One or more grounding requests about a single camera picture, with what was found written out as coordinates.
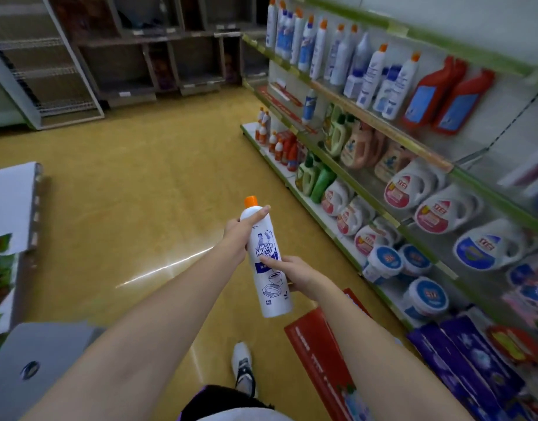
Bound person's right hand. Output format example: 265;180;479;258
260;256;327;303

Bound person's left hand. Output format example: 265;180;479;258
220;204;271;265

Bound white orange-capped toilet cleaner bottle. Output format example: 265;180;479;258
239;196;294;320

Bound person's right forearm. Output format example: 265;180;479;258
314;281;474;421

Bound person's left forearm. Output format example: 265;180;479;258
21;246;234;421

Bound green detergent jug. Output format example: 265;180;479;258
310;166;338;205
328;115;354;158
295;154;316;191
301;164;323;198
323;105;345;148

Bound cluster of small red bottles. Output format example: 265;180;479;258
275;130;303;172

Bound white jug with red label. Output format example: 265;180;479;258
414;186;485;235
354;218;401;257
384;159;446;210
321;179;355;217
336;196;376;237

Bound red cardboard box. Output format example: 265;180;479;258
284;288;376;421

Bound white tub with blue lid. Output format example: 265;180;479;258
402;277;449;321
398;244;432;277
362;245;405;284

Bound white sneaker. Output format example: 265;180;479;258
231;342;259;398

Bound white bottle with blue label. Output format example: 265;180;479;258
301;88;318;125

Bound red shelf edge strip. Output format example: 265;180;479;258
256;85;319;134

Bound peach detergent jug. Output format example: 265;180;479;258
340;122;384;170
373;141;417;183

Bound black shorts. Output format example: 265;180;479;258
179;384;292;421

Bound row of white cleaner bottles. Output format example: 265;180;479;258
265;0;423;122

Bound dark wooden shelf unit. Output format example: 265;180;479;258
47;0;270;109

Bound purple printed package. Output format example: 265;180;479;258
440;315;529;408
406;322;506;421

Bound red bottle with blue label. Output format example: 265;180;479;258
402;56;468;128
432;69;496;135

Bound white jug with blue label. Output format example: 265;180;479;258
452;218;538;272

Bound green-edged store shelf unit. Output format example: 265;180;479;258
240;0;538;421

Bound white cardboard display stand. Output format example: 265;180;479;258
0;161;44;336

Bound red and yellow packet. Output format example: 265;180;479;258
485;324;538;365

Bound pink and blue refill pouches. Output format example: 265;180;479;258
502;253;538;334

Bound pink and white box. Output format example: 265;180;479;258
498;144;538;199

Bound grey box with handle hole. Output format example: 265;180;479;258
0;322;106;421

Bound grey wire shelf rack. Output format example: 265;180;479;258
0;0;105;131

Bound black wire shelf divider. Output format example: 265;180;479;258
454;89;538;165

